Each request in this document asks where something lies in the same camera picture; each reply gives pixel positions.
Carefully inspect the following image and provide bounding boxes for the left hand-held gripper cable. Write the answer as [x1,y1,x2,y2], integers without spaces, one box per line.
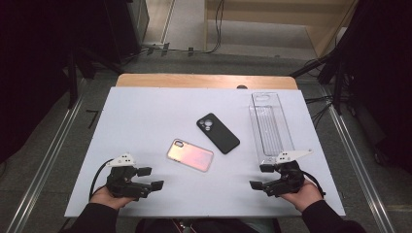
[88,158,115,201]

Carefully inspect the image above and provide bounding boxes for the right hand-held gripper cable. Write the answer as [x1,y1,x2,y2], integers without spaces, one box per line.
[302,170,326,199]

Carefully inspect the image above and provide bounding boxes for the person's right hand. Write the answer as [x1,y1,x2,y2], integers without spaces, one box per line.
[280,179,324,213]

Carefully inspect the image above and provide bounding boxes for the black curtain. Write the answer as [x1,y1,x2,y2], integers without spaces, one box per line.
[0,0,79,163]
[336,0,412,174]

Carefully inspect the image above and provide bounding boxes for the black phone case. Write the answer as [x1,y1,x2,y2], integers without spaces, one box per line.
[195,112,241,155]

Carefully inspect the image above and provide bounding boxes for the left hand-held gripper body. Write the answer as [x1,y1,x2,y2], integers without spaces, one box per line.
[105,152,154,199]

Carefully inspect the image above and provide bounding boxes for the black stand legs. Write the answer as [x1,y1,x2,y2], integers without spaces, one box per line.
[290,51,344,115]
[66,48,125,110]

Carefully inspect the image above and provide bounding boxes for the black hanging cables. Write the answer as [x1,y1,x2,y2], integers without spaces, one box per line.
[207,0,226,54]

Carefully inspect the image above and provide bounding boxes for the black cabinet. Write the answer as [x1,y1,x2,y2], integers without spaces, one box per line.
[77,0,150,64]

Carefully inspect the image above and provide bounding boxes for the white board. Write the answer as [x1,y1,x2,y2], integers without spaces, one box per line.
[63,86,346,218]

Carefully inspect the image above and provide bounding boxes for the wooden table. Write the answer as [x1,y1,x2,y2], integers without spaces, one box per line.
[115,73,299,90]

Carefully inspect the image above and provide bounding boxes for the wooden shelf unit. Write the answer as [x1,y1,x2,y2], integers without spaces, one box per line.
[203,0,359,57]

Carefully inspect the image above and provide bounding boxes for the pink iridescent phone case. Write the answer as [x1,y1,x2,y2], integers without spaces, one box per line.
[166,138,215,173]

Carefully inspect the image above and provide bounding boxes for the metal floor rail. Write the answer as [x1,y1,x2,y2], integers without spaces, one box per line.
[324,93,396,233]
[6,77,86,233]

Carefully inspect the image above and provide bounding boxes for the person's left hand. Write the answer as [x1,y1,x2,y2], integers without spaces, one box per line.
[89,185,135,211]

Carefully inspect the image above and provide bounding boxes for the clear plastic rack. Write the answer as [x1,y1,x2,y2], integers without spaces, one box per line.
[248,91,295,166]

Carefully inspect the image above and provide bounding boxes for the hand-held gripper cable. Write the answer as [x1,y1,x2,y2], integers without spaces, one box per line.
[302,170,326,199]
[88,158,115,201]

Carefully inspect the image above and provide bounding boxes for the black floor cables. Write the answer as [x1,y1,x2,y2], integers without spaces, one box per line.
[304,95,334,129]

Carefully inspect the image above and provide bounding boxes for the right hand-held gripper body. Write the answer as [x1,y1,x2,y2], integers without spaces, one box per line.
[262,149,314,198]

